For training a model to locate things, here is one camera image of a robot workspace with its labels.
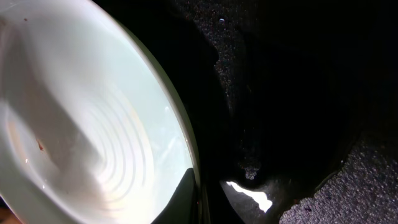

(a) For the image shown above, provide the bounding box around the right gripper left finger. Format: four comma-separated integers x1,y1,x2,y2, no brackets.
152,168,198,224

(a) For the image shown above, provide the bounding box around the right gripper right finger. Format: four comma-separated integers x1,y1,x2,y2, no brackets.
202,180,283,224

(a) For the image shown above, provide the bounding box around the light blue plate top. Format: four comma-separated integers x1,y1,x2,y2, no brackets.
1,1,201,223

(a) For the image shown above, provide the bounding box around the black round tray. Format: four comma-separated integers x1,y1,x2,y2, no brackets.
99,1,397,223

